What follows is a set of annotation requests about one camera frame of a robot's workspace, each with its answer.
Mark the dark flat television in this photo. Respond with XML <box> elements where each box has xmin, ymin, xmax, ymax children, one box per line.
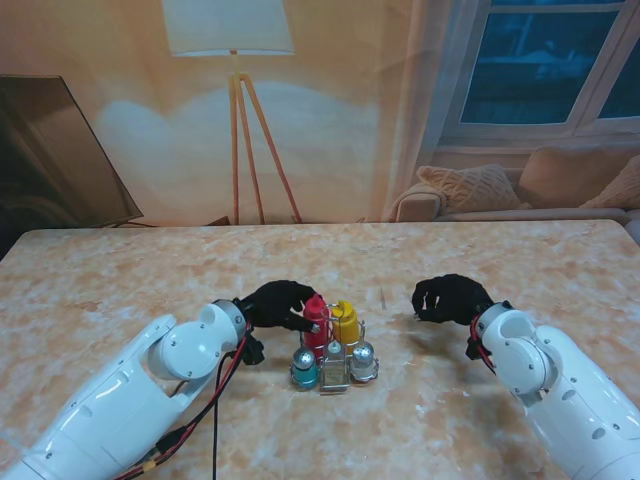
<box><xmin>0</xmin><ymin>74</ymin><xmax>145</xmax><ymax>231</ymax></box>

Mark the chrome wire condiment rack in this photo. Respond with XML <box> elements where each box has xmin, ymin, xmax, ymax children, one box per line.
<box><xmin>288</xmin><ymin>302</ymin><xmax>384</xmax><ymax>395</ymax></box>

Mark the sheer beige curtain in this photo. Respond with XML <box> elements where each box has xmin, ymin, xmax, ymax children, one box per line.
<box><xmin>369</xmin><ymin>0</ymin><xmax>456</xmax><ymax>221</ymax></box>

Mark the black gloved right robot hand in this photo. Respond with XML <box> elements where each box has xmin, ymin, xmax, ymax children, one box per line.
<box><xmin>410</xmin><ymin>274</ymin><xmax>494</xmax><ymax>325</ymax></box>

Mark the beige sofa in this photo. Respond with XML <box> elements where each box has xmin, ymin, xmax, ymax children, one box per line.
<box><xmin>389</xmin><ymin>144</ymin><xmax>640</xmax><ymax>224</ymax></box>

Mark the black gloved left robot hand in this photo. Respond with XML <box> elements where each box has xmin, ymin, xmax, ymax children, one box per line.
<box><xmin>241</xmin><ymin>280</ymin><xmax>324</xmax><ymax>335</ymax></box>

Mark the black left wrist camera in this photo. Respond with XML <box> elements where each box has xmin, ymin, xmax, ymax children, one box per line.
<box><xmin>242</xmin><ymin>337</ymin><xmax>266</xmax><ymax>365</ymax></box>

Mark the teal shaker with silver cap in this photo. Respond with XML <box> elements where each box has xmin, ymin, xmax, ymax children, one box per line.
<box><xmin>290</xmin><ymin>346</ymin><xmax>320</xmax><ymax>390</ymax></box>

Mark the clear shaker with silver cap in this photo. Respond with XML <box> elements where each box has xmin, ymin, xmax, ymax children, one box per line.
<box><xmin>350</xmin><ymin>339</ymin><xmax>379</xmax><ymax>382</ymax></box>

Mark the red left arm cable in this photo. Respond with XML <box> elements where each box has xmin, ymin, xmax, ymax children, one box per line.
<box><xmin>117</xmin><ymin>324</ymin><xmax>254</xmax><ymax>480</ymax></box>

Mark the clear square seasoning bottle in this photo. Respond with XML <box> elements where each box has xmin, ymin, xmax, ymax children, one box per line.
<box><xmin>321</xmin><ymin>339</ymin><xmax>350</xmax><ymax>392</ymax></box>

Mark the tripod floor lamp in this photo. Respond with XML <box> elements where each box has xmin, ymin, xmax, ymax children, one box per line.
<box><xmin>162</xmin><ymin>0</ymin><xmax>304</xmax><ymax>225</ymax></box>

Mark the yellow squeeze bottle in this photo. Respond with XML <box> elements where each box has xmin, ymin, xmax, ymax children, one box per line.
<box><xmin>332</xmin><ymin>298</ymin><xmax>360</xmax><ymax>346</ymax></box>

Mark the white framed window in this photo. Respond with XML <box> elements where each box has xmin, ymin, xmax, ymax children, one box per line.
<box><xmin>437</xmin><ymin>0</ymin><xmax>640</xmax><ymax>146</ymax></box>

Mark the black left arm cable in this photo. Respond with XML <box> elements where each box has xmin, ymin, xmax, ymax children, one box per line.
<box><xmin>209</xmin><ymin>349</ymin><xmax>241</xmax><ymax>480</ymax></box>

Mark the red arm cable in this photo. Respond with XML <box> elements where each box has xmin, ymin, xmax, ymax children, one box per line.
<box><xmin>468</xmin><ymin>315</ymin><xmax>497</xmax><ymax>374</ymax></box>
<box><xmin>117</xmin><ymin>324</ymin><xmax>254</xmax><ymax>480</ymax></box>

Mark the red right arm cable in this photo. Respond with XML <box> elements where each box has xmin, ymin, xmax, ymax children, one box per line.
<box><xmin>468</xmin><ymin>315</ymin><xmax>497</xmax><ymax>374</ymax></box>

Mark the beige knit cushion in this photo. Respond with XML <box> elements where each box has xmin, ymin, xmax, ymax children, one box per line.
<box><xmin>415</xmin><ymin>164</ymin><xmax>531</xmax><ymax>214</ymax></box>
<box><xmin>579</xmin><ymin>154</ymin><xmax>640</xmax><ymax>210</ymax></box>

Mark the red squeeze bottle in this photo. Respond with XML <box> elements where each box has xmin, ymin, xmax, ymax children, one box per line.
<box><xmin>301</xmin><ymin>293</ymin><xmax>331</xmax><ymax>351</ymax></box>

